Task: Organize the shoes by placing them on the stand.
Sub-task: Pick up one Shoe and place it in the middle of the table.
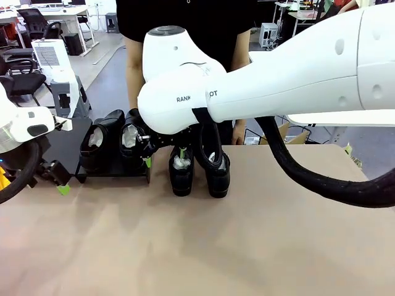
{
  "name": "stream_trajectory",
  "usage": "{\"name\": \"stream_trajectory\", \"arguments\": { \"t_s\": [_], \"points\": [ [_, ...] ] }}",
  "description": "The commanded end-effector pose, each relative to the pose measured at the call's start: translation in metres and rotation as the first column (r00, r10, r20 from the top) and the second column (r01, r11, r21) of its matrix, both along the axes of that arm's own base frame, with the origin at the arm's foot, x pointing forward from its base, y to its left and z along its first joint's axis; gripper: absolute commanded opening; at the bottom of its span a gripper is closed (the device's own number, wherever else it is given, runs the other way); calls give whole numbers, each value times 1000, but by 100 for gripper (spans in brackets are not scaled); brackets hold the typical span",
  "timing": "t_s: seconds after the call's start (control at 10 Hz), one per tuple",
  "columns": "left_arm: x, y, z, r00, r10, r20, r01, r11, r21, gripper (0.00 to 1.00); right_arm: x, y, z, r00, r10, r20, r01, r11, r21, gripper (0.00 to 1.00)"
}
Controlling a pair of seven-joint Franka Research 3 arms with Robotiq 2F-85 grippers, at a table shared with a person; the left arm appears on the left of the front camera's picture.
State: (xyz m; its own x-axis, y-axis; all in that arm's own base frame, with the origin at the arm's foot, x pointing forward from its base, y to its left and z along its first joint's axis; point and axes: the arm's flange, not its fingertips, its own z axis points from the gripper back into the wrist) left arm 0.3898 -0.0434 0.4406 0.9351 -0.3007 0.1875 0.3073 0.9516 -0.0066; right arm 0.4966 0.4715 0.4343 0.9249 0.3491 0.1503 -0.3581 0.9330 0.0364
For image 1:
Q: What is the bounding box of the black shoe stand shelf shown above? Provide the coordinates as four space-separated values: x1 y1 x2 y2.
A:
39 118 94 177
75 118 154 185

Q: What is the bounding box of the black strap loafer shoe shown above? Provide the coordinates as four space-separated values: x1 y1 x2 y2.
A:
200 150 232 199

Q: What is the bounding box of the black computer tower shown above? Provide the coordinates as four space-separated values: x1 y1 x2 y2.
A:
63 33 84 57

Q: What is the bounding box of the person's left hand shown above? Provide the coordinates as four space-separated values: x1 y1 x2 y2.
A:
231 124 247 146

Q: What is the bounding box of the black office chair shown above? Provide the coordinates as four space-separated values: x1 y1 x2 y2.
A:
0 46 48 109
16 8 64 41

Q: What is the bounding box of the grey step stool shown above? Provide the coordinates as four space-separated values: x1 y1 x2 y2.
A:
51 75 93 119

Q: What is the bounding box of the black matte loafer shoe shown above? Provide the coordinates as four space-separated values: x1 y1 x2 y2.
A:
168 146 196 197

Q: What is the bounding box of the white computer case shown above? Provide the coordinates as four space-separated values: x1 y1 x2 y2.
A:
259 22 280 49

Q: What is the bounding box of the person torso black t-shirt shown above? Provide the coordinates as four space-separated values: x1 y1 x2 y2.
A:
115 0 260 146

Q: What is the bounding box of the person's left forearm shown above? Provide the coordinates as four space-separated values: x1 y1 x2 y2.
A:
231 29 252 131

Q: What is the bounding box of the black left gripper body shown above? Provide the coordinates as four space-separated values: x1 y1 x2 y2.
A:
30 160 56 189

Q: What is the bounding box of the person in red shirt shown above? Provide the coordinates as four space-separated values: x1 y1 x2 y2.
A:
320 0 359 16

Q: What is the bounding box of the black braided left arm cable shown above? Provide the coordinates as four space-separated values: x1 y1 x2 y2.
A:
0 140 43 205

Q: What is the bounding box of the white workbench table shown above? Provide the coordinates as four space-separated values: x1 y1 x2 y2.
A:
273 1 328 44

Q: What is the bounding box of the person's right forearm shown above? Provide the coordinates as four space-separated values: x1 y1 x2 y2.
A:
124 36 146 115

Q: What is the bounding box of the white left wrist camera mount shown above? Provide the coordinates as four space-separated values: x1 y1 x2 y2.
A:
50 115 74 133

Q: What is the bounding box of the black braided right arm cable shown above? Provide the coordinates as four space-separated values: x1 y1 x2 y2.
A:
193 107 395 209

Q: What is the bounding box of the white air purifier appliance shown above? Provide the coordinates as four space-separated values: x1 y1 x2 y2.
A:
30 38 80 120

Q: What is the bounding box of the white office desk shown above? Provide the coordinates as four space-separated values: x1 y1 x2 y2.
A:
0 5 100 58

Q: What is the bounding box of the yellow red box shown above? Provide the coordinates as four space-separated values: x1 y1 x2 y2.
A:
0 166 11 192

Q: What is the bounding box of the grey plastic stool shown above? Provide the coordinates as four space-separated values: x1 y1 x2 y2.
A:
105 12 120 35

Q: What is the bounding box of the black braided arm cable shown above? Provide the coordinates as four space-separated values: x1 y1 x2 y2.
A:
193 107 395 209
0 140 43 205

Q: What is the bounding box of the brown cardboard box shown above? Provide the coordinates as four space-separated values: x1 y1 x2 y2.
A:
260 121 310 146

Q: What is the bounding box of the black glossy dress shoe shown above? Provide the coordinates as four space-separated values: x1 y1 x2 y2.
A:
79 109 126 173
118 108 149 172

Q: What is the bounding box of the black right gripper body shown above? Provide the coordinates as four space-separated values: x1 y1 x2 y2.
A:
139 124 202 152

